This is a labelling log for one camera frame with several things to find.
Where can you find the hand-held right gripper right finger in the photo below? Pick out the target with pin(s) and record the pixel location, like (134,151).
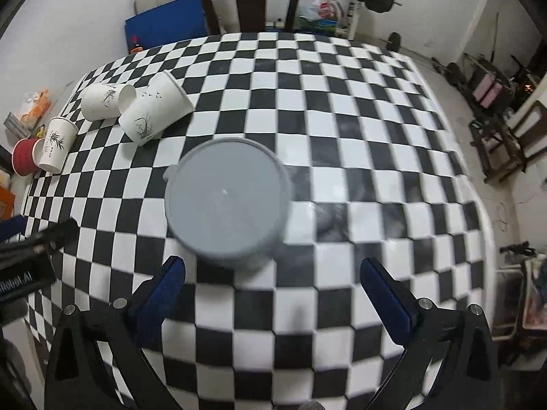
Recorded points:
(386,297)

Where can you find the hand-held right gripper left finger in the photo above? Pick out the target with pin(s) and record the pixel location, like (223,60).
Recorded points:
(164,290)

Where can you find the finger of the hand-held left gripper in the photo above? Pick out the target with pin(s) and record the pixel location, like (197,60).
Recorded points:
(51,232)

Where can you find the grey plastic cup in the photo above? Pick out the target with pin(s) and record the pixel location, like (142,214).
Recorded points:
(226,203)

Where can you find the red paper cup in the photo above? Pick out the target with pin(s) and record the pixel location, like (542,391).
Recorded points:
(26,156)

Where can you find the white paper cup standing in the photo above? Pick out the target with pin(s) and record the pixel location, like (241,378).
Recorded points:
(55,145)

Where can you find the white paper cup lying down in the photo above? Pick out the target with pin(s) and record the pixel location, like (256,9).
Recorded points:
(104,101)

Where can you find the large white paper cup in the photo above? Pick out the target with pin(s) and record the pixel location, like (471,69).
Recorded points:
(156,106)

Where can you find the orange box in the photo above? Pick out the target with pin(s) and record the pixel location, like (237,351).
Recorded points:
(6,203)

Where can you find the orange snack packet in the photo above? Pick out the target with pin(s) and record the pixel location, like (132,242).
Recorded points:
(36,109)

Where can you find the checkered tablecloth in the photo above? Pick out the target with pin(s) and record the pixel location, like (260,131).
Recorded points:
(299,136)

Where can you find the dark glass bottle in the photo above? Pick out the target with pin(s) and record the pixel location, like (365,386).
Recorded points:
(136,45)

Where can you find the blue mat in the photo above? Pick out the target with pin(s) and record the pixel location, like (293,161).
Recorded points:
(166,30)

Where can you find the plastic bag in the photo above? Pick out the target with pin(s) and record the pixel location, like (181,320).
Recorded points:
(321,10)

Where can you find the wooden chair frame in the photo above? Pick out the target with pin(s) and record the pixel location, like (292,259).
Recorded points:
(508,132)

